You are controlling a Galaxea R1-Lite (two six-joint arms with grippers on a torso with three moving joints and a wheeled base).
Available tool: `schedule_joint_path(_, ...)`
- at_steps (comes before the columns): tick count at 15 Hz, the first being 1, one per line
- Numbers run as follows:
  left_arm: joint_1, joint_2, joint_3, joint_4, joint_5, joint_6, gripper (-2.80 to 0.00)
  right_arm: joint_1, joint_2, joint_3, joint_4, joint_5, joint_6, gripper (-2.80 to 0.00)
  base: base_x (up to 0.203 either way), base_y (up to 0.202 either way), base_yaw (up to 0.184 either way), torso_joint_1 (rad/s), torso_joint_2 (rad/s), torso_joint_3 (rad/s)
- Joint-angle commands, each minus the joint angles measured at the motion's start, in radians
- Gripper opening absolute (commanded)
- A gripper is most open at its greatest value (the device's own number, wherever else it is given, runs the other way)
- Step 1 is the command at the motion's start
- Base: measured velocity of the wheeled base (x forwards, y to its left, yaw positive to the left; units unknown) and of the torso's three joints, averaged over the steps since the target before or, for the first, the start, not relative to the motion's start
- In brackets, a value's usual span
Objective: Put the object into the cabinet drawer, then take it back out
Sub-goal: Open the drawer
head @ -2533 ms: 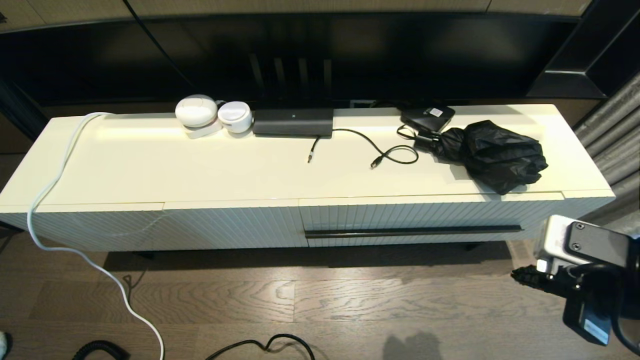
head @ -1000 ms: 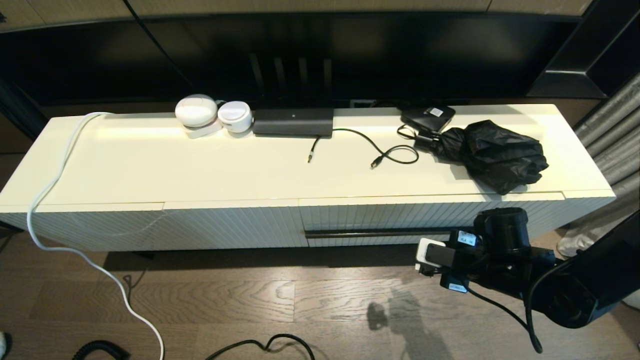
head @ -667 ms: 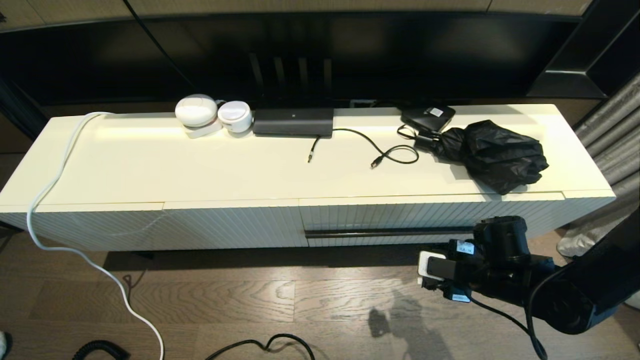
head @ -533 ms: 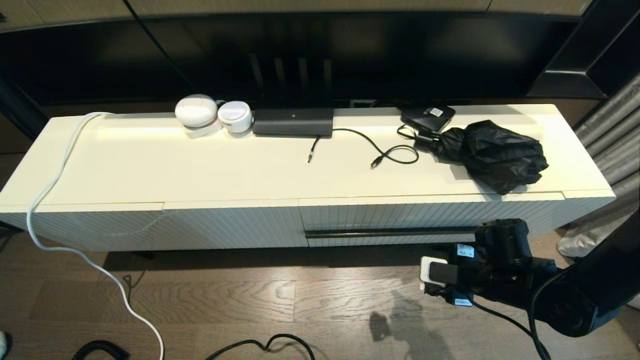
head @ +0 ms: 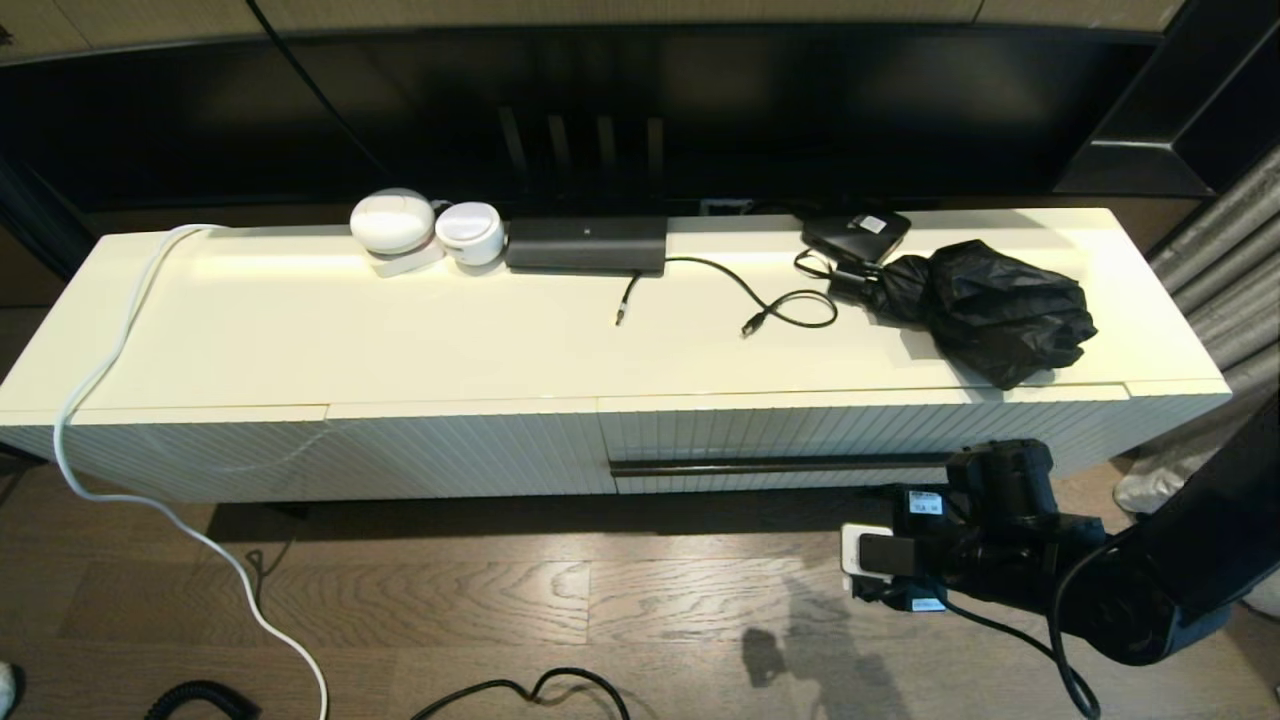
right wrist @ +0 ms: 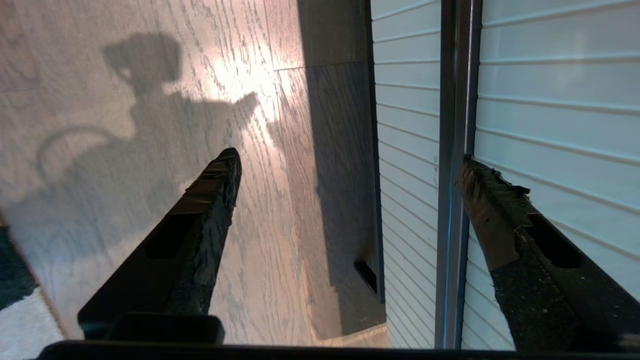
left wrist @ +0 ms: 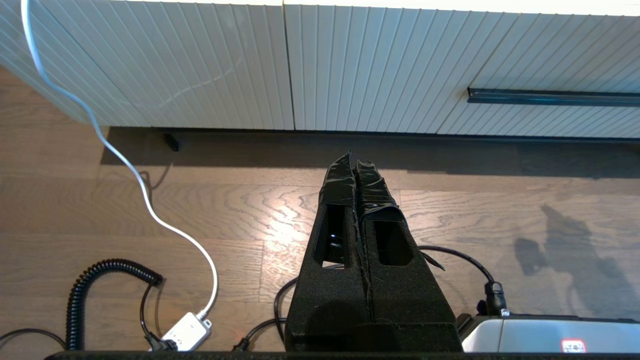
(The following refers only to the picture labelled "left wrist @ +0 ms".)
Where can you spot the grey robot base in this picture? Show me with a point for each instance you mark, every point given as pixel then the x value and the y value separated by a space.
pixel 540 335

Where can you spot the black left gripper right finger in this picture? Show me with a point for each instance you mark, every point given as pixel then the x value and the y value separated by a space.
pixel 410 305

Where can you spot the white power adapter box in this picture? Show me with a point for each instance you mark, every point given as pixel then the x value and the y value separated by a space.
pixel 187 331

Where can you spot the white fluted drawer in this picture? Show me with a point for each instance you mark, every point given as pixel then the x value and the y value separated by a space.
pixel 550 60

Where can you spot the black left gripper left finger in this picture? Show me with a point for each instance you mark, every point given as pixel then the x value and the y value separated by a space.
pixel 330 305

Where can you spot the white tv cabinet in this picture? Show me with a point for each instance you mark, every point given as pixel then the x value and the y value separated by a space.
pixel 200 60

